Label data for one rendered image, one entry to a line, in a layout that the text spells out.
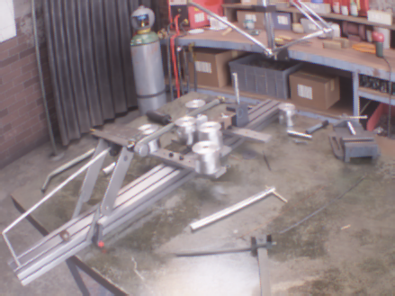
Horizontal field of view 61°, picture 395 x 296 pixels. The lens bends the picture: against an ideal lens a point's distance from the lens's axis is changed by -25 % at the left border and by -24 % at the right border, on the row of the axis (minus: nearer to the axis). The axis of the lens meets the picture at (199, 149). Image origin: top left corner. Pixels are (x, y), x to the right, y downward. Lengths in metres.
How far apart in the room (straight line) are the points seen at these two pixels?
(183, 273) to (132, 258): 0.10
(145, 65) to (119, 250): 2.13
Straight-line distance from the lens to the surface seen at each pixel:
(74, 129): 3.45
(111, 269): 0.72
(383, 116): 2.60
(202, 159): 0.84
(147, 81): 2.81
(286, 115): 1.13
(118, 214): 0.81
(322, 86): 2.32
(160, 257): 0.72
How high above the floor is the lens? 1.35
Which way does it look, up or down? 27 degrees down
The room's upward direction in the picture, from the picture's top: 7 degrees counter-clockwise
